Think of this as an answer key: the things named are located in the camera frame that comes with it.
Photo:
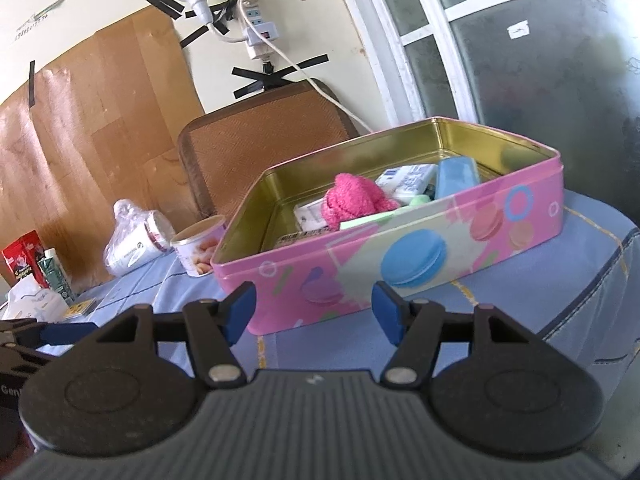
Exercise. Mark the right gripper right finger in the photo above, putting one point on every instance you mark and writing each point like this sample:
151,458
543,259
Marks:
414,328

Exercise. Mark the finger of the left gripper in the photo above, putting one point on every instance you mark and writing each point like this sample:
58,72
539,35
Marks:
63,334

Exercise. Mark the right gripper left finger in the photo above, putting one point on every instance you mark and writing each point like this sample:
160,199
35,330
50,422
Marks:
212,328

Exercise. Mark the small yellow card pack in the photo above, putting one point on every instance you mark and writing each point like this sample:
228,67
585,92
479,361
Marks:
82,308

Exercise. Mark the green cloth glove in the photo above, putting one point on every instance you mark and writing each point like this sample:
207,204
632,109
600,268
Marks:
383,217

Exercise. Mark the white blue tissue packet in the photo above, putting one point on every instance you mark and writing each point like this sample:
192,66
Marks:
405,183

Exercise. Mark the white packaged pad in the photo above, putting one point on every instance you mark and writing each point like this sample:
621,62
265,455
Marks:
309,216

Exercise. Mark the blue plastic case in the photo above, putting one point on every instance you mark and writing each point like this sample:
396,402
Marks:
455,175

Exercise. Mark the cotton swab pack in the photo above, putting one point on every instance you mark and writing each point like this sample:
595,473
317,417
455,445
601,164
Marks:
293,238

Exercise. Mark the white tissue paper pack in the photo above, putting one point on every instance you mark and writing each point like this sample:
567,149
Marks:
28,299

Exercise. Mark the green drink carton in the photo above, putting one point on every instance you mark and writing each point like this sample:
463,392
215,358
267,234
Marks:
55,275

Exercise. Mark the red snack bag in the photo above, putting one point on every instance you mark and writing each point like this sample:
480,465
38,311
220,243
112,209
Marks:
23,255

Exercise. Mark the white peanut can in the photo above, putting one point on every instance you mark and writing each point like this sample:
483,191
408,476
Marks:
196,245

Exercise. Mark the plastic bag with paper cups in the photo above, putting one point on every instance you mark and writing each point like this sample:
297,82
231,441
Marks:
140,236

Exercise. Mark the pink macaron tin box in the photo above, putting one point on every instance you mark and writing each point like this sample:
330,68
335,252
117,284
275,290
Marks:
517,205

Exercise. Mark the brown woven chair back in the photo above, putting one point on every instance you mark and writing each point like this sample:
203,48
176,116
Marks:
224,152

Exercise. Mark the blue striped tablecloth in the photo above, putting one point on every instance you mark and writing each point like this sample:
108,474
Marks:
315,410

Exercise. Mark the black tape cross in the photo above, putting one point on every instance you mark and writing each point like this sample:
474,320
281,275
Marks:
266,80

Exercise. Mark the white power strip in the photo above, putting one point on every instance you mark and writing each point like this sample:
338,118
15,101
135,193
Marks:
256,30

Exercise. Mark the wood pattern wall sheet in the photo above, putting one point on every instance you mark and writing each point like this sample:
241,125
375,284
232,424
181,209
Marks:
98,124

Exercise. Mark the window frame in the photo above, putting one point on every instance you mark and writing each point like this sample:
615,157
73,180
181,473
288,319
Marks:
385,48

